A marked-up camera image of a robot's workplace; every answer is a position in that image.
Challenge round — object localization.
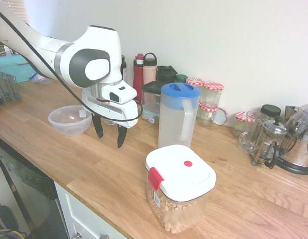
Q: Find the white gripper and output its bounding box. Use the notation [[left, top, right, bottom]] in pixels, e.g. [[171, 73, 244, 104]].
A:
[[81, 87, 139, 149]]

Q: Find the translucent pitcher blue lid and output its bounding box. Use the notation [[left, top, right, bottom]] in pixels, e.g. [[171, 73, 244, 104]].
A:
[[158, 83, 202, 150]]

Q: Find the red water bottle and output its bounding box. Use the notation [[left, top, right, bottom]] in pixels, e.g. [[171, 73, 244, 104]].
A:
[[133, 53, 145, 94]]

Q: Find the clear plastic bowl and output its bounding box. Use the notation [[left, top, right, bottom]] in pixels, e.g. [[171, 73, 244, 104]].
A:
[[48, 105, 93, 137]]

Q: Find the glass container teal lid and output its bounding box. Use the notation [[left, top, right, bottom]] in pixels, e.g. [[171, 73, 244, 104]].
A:
[[141, 102, 161, 124]]

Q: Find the square canister black lid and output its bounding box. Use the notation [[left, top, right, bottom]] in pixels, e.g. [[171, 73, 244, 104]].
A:
[[141, 81, 165, 105]]

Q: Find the pink bottle black cap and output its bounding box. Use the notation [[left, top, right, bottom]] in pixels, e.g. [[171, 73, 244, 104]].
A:
[[143, 52, 158, 85]]

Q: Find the dark green shaker bottle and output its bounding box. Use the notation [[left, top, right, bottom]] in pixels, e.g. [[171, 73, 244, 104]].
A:
[[156, 65, 178, 83]]

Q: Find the cereal container white lid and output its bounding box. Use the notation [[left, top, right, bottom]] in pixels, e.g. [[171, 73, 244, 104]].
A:
[[145, 144, 217, 234]]

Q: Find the clear zip bag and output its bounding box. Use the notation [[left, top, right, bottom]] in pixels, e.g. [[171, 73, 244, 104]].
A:
[[28, 72, 55, 86]]

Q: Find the white cabinet drawer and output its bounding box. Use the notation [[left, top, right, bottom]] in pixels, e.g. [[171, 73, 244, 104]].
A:
[[54, 181, 135, 239]]

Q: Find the small jar red checked lid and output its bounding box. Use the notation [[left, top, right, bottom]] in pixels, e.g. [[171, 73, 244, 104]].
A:
[[197, 102, 219, 127]]

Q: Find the tall jar red checked lid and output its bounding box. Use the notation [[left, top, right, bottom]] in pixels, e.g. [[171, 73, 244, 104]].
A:
[[185, 77, 205, 103], [202, 82, 224, 109]]

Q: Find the steel dishwasher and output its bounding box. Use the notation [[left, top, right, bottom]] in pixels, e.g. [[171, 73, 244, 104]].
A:
[[0, 134, 70, 239]]

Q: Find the grey plastic cutlery basket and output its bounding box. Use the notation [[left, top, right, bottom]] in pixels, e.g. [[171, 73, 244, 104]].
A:
[[0, 68, 22, 105]]

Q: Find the loose red checked lid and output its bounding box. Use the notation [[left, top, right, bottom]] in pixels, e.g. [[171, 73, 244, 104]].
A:
[[213, 107, 229, 125]]

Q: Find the teal bread box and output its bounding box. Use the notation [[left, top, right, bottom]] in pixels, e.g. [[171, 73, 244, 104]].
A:
[[0, 54, 36, 83]]

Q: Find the clear glass mug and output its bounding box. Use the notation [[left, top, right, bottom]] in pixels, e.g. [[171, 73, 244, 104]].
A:
[[237, 111, 269, 153]]

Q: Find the window blind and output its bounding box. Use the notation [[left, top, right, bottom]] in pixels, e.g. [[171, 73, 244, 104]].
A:
[[0, 0, 30, 25]]

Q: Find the glass French press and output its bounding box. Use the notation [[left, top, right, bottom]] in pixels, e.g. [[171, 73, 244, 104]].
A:
[[251, 116, 298, 169]]

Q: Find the jar with black lid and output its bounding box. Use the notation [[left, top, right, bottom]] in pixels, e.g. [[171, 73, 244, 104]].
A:
[[260, 104, 281, 120]]

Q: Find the black kettle base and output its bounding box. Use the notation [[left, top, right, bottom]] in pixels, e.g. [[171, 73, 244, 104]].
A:
[[275, 158, 308, 176]]

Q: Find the steel electric kettle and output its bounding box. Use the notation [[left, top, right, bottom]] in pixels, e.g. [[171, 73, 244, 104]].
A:
[[281, 101, 308, 167]]

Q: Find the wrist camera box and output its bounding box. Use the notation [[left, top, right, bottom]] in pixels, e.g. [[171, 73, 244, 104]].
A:
[[104, 83, 138, 105]]

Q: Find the silver drawer handle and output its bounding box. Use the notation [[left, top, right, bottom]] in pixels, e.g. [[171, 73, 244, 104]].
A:
[[72, 231, 110, 239]]

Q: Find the dark bag with cords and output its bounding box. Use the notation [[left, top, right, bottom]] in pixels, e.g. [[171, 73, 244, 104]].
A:
[[0, 205, 27, 239]]

